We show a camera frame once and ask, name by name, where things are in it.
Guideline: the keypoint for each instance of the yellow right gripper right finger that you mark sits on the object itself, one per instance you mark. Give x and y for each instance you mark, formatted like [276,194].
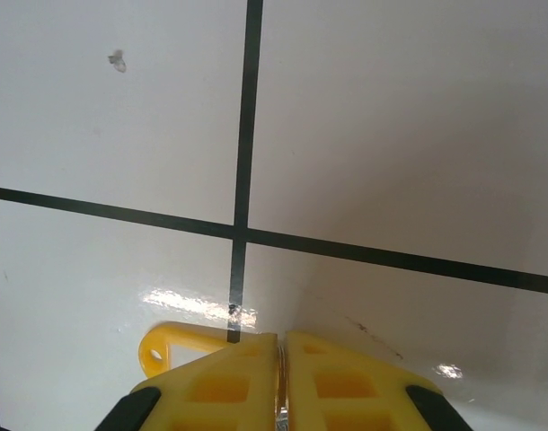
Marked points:
[391,395]

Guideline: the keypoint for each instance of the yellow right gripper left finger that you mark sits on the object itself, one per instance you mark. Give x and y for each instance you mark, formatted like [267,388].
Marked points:
[166,395]

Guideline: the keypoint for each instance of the yellow key tag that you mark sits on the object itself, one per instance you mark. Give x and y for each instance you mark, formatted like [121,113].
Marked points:
[184,329]

